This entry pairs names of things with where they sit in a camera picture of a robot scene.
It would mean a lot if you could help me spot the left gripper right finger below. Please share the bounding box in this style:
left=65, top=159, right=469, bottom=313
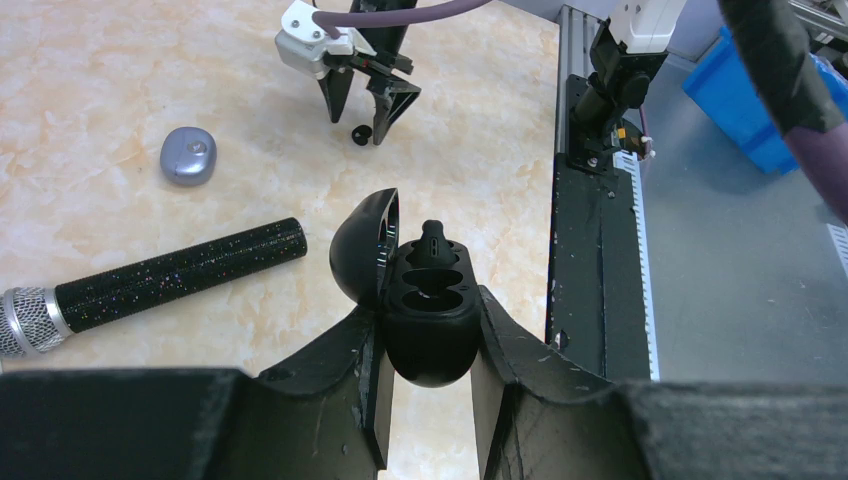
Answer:
left=471, top=289, right=847, bottom=479

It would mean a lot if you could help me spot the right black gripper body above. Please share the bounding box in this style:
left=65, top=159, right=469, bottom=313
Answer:
left=349, top=0, right=417, bottom=75

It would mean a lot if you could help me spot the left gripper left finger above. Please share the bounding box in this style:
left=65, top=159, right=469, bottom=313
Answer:
left=1, top=308, right=393, bottom=479

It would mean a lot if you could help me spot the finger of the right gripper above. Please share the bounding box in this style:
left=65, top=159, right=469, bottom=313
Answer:
left=318, top=68, right=355, bottom=123
left=366, top=71, right=421, bottom=145

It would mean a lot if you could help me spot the black earbud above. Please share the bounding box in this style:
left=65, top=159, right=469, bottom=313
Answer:
left=351, top=124, right=373, bottom=146
left=406, top=220, right=457, bottom=268

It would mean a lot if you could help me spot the black earbud charging case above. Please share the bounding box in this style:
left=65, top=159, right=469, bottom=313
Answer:
left=329, top=188, right=482, bottom=388

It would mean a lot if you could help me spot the lavender earbud charging case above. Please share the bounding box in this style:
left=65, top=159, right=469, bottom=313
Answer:
left=160, top=126, right=217, bottom=187

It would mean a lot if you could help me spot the black earbud front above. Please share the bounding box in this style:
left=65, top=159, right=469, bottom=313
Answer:
left=406, top=220, right=457, bottom=268

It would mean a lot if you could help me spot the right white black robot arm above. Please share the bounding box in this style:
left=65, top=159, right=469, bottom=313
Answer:
left=312, top=1, right=685, bottom=173

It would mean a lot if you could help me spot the black silver microphone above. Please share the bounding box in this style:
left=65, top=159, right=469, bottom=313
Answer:
left=1, top=218, right=308, bottom=359

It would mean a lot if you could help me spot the blue plastic bin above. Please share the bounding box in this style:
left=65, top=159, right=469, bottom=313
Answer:
left=682, top=26, right=848, bottom=177

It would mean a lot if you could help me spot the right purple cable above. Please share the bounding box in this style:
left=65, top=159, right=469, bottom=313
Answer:
left=311, top=0, right=495, bottom=40

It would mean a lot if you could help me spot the purple cable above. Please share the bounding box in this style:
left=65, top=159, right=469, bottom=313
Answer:
left=717, top=0, right=848, bottom=227
left=311, top=0, right=495, bottom=40

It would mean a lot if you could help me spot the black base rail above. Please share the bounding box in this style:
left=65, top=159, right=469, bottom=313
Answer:
left=545, top=153, right=660, bottom=381

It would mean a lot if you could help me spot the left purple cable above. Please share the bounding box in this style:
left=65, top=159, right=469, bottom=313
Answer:
left=717, top=0, right=848, bottom=227

